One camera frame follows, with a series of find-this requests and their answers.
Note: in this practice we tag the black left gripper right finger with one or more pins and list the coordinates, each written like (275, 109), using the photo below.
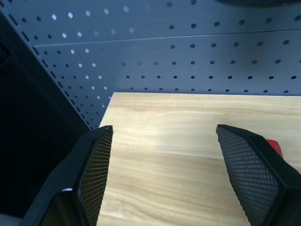
(254, 174)

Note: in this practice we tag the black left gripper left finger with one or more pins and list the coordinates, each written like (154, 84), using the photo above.
(91, 169)

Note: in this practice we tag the grey perforated pegboard panel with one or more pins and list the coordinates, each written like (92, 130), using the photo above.
(164, 54)

